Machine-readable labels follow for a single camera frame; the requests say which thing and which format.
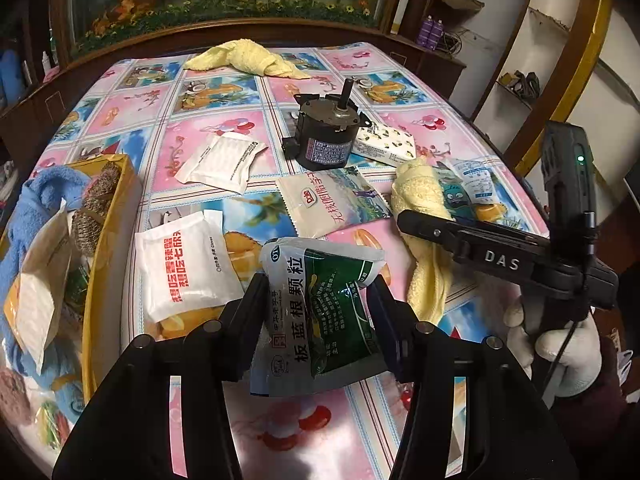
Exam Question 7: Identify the green white medicine packet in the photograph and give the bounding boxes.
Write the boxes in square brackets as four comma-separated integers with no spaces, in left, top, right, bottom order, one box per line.
[250,236,387,399]

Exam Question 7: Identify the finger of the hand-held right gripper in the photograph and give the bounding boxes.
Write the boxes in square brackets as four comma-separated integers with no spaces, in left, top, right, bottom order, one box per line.
[397,210,551,281]

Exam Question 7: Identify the blue cartoon printed packet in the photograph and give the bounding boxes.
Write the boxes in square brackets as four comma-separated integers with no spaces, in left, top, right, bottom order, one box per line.
[442,181,475,222]

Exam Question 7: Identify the pair of dark shoes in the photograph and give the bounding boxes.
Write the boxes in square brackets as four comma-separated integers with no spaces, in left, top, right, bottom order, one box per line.
[499,71,542,102]

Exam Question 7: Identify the small white printed packet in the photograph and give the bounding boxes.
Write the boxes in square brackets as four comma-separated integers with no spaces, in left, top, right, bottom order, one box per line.
[447,159,494,206]

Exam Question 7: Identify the cartoon printed tablecloth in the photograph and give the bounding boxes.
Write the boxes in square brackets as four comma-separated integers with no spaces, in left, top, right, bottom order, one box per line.
[27,42,551,480]

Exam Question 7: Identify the white paper pouch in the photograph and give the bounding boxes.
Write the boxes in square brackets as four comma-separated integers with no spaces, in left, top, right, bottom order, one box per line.
[4,204,74,374]

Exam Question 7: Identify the brown scouring pad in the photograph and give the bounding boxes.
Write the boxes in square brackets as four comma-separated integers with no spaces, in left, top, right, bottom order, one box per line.
[71,162,124,254]

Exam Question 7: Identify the white scenery printed packet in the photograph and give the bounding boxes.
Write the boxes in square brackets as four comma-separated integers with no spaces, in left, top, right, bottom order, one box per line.
[275,166,394,240]

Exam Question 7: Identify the yellow towel with label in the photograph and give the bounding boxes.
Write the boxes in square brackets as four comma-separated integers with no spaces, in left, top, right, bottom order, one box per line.
[391,156,482,327]

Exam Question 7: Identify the purple spray cans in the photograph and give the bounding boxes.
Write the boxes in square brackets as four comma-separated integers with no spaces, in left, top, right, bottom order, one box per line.
[419,17,447,52]

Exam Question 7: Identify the black electric motor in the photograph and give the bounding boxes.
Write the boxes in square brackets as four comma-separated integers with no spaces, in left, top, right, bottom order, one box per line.
[281,77,374,171]

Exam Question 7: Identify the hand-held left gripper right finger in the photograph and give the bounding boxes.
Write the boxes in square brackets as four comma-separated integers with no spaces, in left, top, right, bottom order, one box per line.
[367,275,566,480]

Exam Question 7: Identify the large blue towel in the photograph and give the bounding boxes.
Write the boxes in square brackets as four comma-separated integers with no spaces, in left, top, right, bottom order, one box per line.
[0,167,88,411]

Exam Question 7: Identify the person's right hand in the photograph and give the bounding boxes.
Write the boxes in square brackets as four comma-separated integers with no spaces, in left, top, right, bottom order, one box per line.
[505,302,603,398]

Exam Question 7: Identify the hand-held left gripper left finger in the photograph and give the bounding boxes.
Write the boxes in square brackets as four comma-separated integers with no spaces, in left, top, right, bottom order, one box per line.
[52,272,271,480]

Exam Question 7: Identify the lemon printed tissue pack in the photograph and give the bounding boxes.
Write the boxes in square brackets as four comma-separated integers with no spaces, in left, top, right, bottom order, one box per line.
[351,122,417,166]

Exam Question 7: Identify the rolled yellow towel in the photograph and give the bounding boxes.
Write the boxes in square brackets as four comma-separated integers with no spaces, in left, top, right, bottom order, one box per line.
[183,40,312,81]

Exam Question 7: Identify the pink plush toy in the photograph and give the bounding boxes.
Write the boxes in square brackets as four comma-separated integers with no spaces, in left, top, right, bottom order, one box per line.
[0,367,32,423]

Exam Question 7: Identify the white packet with red print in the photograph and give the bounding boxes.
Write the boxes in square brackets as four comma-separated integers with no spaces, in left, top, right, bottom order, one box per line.
[134,209,246,324]

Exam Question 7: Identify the person's right forearm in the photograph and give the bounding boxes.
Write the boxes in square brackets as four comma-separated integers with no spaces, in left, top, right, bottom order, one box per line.
[550,335,640,466]

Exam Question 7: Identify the small white sachet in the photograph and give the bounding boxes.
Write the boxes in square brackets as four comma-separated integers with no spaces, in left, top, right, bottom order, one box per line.
[174,133,268,196]

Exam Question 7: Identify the yellow taped cardboard box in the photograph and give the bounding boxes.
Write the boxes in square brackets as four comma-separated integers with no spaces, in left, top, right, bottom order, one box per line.
[0,154,144,403]

